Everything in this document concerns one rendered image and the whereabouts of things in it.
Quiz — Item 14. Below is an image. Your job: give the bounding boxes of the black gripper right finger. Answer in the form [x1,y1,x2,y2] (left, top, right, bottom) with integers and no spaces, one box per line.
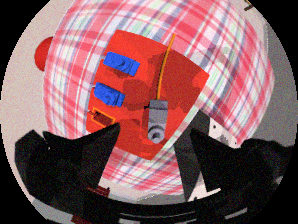
[190,128,259,192]

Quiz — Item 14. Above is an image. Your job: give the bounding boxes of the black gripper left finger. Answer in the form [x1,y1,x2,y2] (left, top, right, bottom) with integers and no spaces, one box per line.
[43,123,121,189]

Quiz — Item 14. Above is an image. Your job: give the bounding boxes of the red flat plate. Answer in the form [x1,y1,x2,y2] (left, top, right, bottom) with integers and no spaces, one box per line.
[85,30,209,161]

